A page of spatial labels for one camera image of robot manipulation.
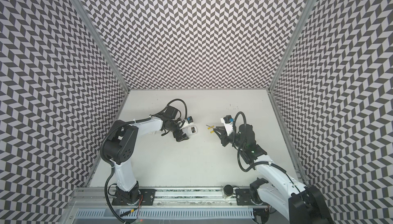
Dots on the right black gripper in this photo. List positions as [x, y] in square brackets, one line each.
[224, 137]

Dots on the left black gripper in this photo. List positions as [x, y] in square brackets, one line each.
[182, 138]

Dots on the white remote with green buttons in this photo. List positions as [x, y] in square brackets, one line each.
[190, 130]

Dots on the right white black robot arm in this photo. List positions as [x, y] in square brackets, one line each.
[298, 203]

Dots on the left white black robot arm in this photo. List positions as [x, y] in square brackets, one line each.
[119, 145]

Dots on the middle cylinder black cap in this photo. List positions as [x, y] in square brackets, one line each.
[227, 192]

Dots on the white ventilation grille strip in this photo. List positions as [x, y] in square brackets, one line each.
[169, 213]

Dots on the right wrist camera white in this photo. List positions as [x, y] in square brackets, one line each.
[228, 124]

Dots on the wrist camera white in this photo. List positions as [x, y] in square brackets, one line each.
[228, 124]
[188, 122]

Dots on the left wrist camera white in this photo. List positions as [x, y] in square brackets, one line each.
[188, 122]

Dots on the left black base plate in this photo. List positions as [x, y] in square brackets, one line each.
[143, 197]

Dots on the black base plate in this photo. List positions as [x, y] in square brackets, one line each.
[143, 197]
[243, 198]

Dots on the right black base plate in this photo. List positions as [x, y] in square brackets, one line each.
[243, 198]

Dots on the aluminium mounting rail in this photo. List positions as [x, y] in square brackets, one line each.
[194, 197]

